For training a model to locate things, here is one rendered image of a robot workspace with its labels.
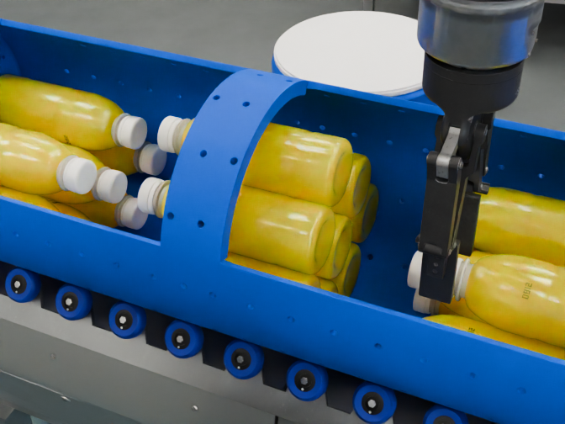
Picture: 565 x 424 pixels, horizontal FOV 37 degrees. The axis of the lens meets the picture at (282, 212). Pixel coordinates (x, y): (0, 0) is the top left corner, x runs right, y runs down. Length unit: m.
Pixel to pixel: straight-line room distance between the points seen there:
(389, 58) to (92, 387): 0.65
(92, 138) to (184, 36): 2.77
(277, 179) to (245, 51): 2.79
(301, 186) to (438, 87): 0.23
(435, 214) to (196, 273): 0.25
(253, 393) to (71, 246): 0.25
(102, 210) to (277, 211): 0.32
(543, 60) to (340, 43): 2.33
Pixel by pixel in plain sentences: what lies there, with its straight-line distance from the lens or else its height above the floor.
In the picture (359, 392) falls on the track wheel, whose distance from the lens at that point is 0.88.
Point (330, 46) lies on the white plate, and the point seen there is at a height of 1.04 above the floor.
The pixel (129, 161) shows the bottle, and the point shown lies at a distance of 1.08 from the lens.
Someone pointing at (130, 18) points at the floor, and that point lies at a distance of 3.99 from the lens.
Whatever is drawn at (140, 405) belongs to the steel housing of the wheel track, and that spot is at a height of 0.86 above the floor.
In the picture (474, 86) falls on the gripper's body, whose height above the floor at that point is 1.34.
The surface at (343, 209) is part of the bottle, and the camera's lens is 0.89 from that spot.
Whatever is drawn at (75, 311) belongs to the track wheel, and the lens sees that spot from 1.01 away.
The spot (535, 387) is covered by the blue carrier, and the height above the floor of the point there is 1.10.
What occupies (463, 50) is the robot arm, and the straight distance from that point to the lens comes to 0.62.
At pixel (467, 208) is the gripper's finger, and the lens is 0.79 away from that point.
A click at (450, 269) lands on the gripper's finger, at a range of 0.74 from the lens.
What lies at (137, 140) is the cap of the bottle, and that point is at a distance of 1.02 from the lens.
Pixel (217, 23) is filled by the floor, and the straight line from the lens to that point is 3.87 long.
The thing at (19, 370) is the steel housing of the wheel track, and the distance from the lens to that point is 1.13.
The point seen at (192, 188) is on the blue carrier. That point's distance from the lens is 0.79.
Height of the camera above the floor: 1.65
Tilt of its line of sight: 38 degrees down
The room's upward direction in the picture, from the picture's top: 2 degrees counter-clockwise
